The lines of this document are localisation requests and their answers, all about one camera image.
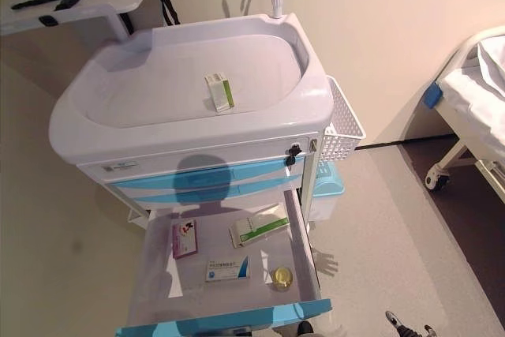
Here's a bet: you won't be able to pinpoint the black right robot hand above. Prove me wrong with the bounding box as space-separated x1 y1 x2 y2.
384 310 435 337

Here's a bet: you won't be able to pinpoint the clear bottle yellow capsules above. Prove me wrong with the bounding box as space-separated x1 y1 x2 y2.
270 266 295 293

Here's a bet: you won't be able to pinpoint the blue white cart drawer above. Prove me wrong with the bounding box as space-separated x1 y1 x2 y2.
114 189 333 337
129 173 305 207
106 157 307 193

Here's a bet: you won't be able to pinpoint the small green white medicine box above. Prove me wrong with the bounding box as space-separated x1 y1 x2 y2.
204 71 236 113

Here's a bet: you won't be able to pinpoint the long green white medicine box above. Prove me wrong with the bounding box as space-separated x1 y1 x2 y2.
228 202 290 249

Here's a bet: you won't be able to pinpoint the blue white medicine box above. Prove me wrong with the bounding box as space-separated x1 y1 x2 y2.
204 254 253 283

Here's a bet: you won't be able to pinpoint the purple white medicine box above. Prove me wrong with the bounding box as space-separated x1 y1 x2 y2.
171 219 199 260

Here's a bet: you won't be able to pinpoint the bed caster wheel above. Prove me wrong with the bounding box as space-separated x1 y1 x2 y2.
425 169 451 192

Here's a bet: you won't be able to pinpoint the white bin blue lid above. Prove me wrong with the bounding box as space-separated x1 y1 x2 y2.
307 161 346 223

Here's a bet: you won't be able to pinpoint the white cart locking bar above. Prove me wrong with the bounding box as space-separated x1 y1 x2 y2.
301 151 316 212

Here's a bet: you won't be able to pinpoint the white perforated basket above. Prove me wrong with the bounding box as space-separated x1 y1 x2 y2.
317 75 367 163

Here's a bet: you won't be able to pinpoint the black cart keys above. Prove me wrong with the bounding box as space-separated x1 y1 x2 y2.
286 145 303 167

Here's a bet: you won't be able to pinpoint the blue bed clip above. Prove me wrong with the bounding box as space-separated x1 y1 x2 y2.
424 81 443 109

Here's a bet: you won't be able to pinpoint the white bed sheet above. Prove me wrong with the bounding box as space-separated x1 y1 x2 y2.
440 32 505 156

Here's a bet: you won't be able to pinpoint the white cart side bin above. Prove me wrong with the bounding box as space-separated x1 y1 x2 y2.
125 204 153 231

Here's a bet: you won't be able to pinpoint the white medical cart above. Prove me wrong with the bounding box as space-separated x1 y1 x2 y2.
47 13 336 337

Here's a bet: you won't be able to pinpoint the cart label sticker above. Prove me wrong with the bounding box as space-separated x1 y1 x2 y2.
101 161 139 172

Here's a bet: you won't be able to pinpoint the white side board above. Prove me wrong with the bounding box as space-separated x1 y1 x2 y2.
0 0 161 40

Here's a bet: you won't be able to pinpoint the white hospital bed frame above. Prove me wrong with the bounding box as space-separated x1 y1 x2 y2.
424 24 505 196

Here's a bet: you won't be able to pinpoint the black hanging strap loop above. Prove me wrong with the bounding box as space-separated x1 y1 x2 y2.
151 0 181 25

